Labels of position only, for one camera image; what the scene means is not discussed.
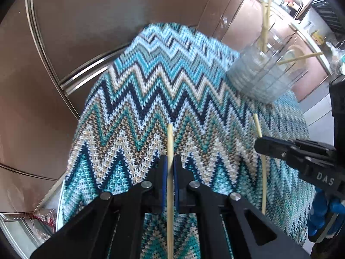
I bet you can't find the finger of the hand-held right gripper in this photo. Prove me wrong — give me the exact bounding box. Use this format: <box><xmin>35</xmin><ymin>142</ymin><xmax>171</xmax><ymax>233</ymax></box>
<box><xmin>254</xmin><ymin>136</ymin><xmax>305</xmax><ymax>166</ymax></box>

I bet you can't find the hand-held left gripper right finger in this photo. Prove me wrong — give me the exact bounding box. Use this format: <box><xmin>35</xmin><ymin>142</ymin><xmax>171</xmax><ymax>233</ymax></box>
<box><xmin>174</xmin><ymin>155</ymin><xmax>310</xmax><ymax>259</ymax></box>

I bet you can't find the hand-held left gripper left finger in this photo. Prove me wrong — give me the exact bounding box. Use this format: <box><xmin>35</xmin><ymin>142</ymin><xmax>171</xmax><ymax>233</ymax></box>
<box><xmin>30</xmin><ymin>155</ymin><xmax>173</xmax><ymax>259</ymax></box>

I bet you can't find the wooden chopstick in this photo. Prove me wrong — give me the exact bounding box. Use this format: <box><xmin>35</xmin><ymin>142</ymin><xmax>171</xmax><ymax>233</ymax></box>
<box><xmin>257</xmin><ymin>1</ymin><xmax>266</xmax><ymax>47</ymax></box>
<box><xmin>253</xmin><ymin>114</ymin><xmax>268</xmax><ymax>214</ymax></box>
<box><xmin>263</xmin><ymin>0</ymin><xmax>272</xmax><ymax>53</ymax></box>
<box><xmin>277</xmin><ymin>52</ymin><xmax>323</xmax><ymax>65</ymax></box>
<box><xmin>166</xmin><ymin>124</ymin><xmax>175</xmax><ymax>259</ymax></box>

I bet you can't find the clear plastic utensil holder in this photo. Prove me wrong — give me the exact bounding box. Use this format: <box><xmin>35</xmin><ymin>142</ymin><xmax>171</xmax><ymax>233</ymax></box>
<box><xmin>226</xmin><ymin>30</ymin><xmax>309</xmax><ymax>103</ymax></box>

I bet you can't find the person's right hand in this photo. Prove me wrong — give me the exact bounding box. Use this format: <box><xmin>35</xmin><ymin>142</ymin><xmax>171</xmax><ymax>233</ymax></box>
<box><xmin>307</xmin><ymin>188</ymin><xmax>345</xmax><ymax>243</ymax></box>

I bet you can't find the zigzag knitted mat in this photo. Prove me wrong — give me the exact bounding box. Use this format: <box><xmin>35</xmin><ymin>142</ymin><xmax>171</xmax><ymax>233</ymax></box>
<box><xmin>55</xmin><ymin>23</ymin><xmax>317</xmax><ymax>259</ymax></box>

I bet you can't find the white plastic bag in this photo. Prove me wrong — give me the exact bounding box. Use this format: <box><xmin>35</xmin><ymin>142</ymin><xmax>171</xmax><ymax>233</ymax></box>
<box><xmin>326</xmin><ymin>41</ymin><xmax>345</xmax><ymax>75</ymax></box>

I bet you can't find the clear plastic bag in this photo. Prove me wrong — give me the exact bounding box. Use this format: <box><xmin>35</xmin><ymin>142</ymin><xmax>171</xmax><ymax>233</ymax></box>
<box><xmin>0</xmin><ymin>208</ymin><xmax>57</xmax><ymax>245</ymax></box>

